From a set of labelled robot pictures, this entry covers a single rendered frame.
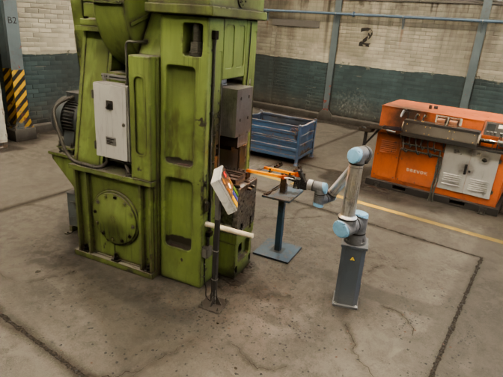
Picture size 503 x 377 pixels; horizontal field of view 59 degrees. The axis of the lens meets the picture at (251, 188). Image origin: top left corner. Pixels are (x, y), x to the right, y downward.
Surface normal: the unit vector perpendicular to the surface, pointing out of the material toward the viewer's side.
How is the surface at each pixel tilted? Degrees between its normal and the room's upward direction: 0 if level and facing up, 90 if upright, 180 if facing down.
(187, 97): 89
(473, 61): 90
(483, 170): 90
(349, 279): 90
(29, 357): 0
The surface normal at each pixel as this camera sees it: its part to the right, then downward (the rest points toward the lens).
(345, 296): -0.21, 0.33
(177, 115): -0.42, 0.28
